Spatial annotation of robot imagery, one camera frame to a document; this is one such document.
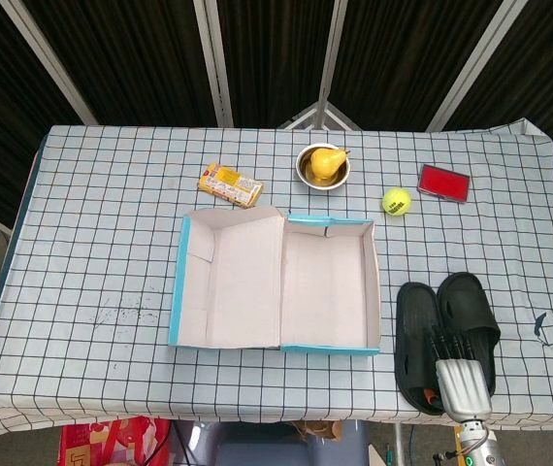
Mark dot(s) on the red patterned bag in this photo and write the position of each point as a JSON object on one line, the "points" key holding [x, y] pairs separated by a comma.
{"points": [[107, 444]]}

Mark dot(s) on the white triangular screen foot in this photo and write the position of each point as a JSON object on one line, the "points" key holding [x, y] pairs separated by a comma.
{"points": [[301, 119]]}

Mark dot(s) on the white screen frame post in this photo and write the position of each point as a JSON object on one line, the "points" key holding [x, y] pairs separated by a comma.
{"points": [[476, 63], [332, 48], [49, 63], [213, 63]]}

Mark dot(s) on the yellow pear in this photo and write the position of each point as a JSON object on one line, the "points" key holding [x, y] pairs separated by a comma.
{"points": [[324, 162]]}

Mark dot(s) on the checked light blue tablecloth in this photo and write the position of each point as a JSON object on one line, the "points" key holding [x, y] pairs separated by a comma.
{"points": [[87, 242]]}

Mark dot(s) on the black rubber slipper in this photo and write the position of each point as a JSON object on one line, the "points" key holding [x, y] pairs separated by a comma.
{"points": [[465, 306], [414, 330]]}

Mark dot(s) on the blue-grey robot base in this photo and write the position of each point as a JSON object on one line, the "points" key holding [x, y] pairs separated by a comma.
{"points": [[257, 449]]}

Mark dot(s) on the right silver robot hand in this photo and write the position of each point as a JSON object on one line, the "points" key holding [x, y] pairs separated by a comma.
{"points": [[463, 388]]}

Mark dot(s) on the brown paper bag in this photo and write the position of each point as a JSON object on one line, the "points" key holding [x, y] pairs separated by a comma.
{"points": [[315, 429]]}

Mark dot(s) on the yellow tennis ball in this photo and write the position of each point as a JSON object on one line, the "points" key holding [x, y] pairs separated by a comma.
{"points": [[396, 201]]}

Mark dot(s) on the light blue shoe box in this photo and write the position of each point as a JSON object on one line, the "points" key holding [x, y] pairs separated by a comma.
{"points": [[325, 286]]}

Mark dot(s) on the red ink pad case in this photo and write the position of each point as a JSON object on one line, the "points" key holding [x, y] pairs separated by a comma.
{"points": [[444, 183]]}

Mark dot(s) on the small metal bowl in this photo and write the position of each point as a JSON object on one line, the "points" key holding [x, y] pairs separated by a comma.
{"points": [[335, 182]]}

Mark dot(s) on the metal table leg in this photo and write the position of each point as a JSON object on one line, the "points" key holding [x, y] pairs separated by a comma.
{"points": [[398, 446]]}

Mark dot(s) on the yellow snack packet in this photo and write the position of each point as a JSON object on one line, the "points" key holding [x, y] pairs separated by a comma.
{"points": [[230, 185]]}

